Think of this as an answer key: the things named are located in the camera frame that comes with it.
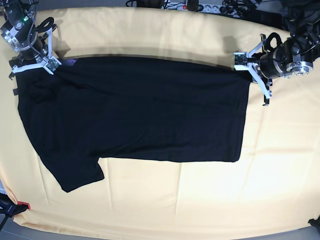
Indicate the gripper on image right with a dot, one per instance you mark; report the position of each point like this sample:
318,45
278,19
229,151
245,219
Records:
268,65

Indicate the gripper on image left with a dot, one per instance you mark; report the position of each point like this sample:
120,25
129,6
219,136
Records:
36,48

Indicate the black T-shirt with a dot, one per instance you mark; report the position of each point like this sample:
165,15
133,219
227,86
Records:
131,108

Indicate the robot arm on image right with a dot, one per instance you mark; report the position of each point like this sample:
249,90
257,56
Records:
295,55

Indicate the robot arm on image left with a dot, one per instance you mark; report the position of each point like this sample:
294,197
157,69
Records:
21,17

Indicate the black box in background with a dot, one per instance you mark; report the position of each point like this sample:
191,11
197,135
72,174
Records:
270,19

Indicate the white power strip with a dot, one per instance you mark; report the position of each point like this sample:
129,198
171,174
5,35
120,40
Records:
199,7

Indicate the black clamp at corner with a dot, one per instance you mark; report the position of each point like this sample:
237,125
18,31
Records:
315,223

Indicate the red and black clamp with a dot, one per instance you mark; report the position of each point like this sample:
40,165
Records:
9,209

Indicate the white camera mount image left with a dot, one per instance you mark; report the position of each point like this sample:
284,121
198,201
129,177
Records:
49,63

